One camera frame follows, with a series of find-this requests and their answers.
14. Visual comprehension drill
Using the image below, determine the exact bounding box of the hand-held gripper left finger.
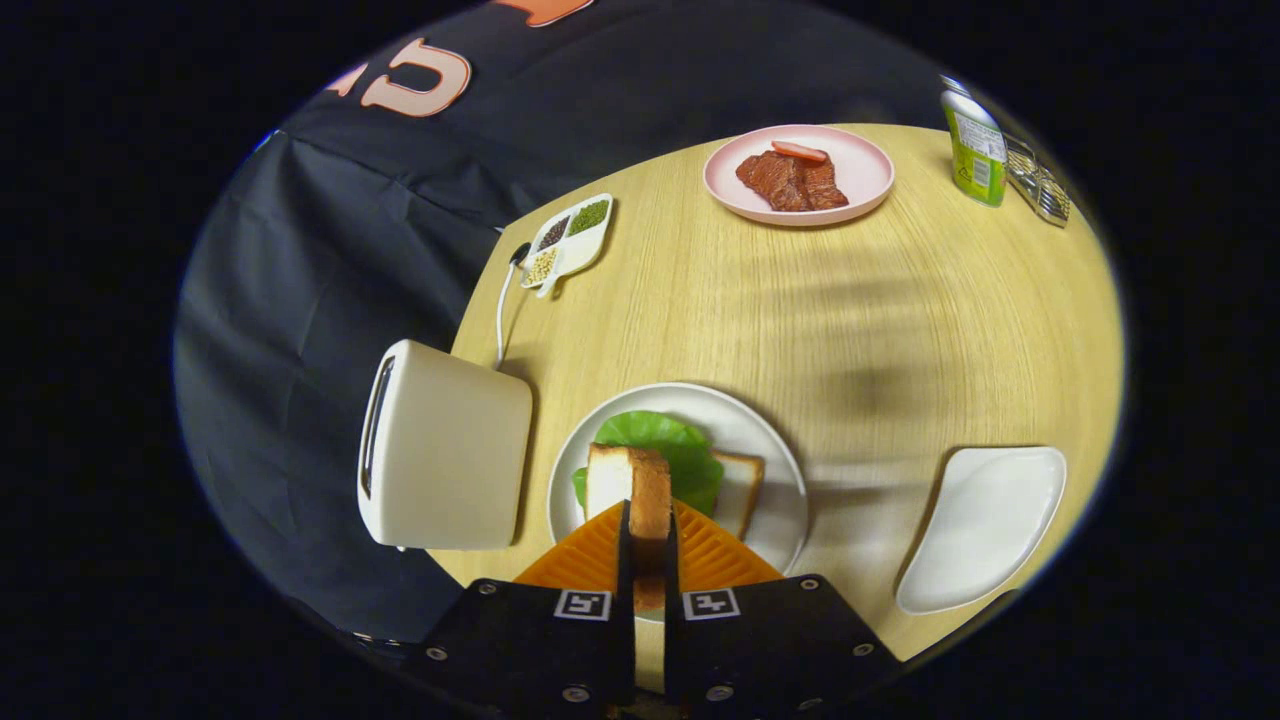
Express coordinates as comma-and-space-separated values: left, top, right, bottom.
405, 500, 637, 713

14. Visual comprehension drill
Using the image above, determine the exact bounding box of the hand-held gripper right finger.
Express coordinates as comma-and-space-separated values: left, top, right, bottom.
665, 505, 906, 713

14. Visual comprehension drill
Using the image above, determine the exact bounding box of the thick toasted bread slice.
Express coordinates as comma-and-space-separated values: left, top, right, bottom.
585, 443, 673, 613

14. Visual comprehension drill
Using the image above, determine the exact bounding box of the green lettuce leaf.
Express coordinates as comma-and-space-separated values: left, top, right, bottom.
571, 410, 725, 518

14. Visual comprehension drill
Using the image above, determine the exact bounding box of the bread slice under lettuce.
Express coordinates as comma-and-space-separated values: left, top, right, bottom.
710, 450, 766, 541

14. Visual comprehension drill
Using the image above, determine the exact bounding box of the cream toaster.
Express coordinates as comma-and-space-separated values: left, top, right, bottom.
357, 339, 534, 552

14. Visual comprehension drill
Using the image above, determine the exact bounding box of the round white plate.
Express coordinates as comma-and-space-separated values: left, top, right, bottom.
547, 382, 809, 576

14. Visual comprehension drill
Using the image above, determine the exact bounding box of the white curved dish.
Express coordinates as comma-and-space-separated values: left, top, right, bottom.
896, 446, 1068, 616

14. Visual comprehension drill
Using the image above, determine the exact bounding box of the white divided bean dish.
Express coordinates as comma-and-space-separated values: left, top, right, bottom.
519, 193, 614, 299

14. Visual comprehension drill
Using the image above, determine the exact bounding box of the brown meat slice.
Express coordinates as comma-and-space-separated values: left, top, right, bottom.
735, 150, 850, 213

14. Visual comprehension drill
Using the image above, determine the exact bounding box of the pink plate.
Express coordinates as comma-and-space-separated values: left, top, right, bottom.
703, 124, 896, 228

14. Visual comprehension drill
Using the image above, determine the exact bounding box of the clear glass container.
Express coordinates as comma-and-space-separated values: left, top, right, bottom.
1003, 133, 1072, 229

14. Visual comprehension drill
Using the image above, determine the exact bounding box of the green label bottle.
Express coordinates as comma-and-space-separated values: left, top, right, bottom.
940, 75, 1008, 209

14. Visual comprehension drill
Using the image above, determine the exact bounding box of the white toaster cable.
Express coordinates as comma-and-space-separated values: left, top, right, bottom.
494, 241, 533, 371

